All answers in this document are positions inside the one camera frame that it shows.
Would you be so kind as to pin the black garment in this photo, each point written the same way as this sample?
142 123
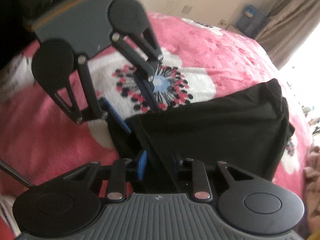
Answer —
248 129

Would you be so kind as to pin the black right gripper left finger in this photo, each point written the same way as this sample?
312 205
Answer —
73 200

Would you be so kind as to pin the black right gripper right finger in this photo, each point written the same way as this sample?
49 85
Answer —
241 199

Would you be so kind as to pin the pink floral fleece blanket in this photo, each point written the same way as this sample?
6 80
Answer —
200 63

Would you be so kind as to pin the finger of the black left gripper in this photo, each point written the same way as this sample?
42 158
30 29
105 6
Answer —
52 65
134 38

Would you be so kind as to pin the blue box by wall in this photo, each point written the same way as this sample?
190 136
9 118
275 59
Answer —
252 21

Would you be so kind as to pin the brown curtain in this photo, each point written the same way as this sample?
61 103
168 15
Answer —
290 23

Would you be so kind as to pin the cardboard box by wall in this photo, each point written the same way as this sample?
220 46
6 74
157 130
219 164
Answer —
234 29

